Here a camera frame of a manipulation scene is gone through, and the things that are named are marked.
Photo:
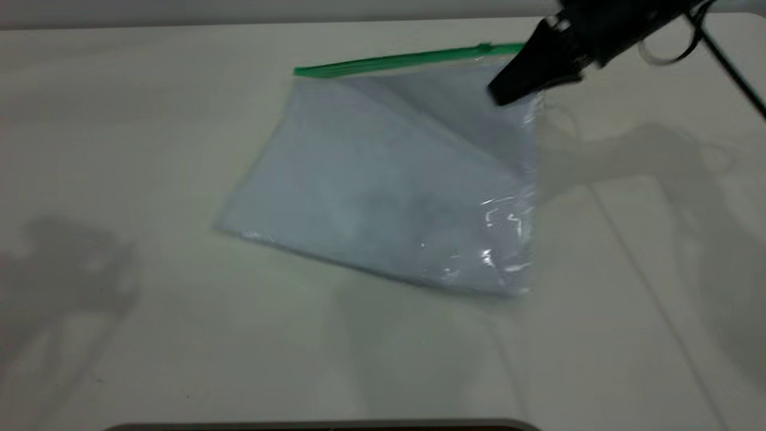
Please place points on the clear plastic bag green zip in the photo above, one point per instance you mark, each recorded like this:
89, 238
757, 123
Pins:
389, 60

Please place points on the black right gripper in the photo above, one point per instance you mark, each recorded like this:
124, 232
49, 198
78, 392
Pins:
610, 24

